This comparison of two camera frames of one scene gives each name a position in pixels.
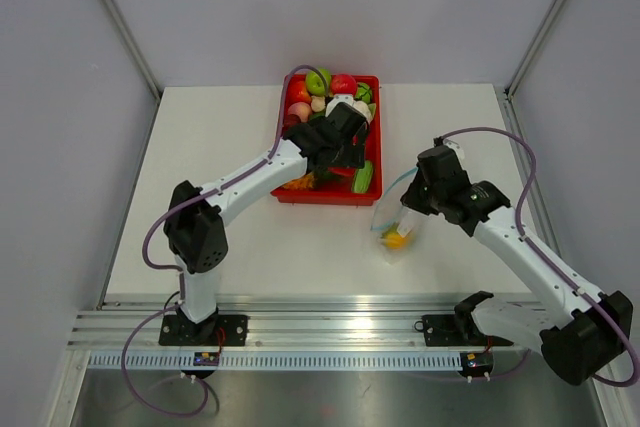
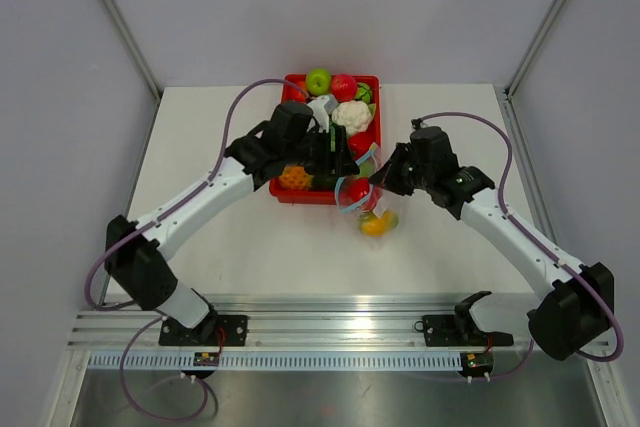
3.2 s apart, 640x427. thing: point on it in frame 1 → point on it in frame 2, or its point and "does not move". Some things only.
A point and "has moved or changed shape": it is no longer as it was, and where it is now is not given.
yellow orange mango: x=393 y=239 → x=375 y=227
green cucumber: x=363 y=177 does not move
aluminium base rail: x=280 y=324 does not move
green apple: x=314 y=83 does not move
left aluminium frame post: x=120 y=20 does not move
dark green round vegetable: x=363 y=92 does not move
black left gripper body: x=349 y=153 → x=313 y=152
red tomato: x=342 y=171 has moved or changed shape
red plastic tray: x=303 y=99 does not move
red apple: x=343 y=83 does not move
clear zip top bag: x=394 y=224 → x=360 y=193
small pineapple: x=308 y=181 does not move
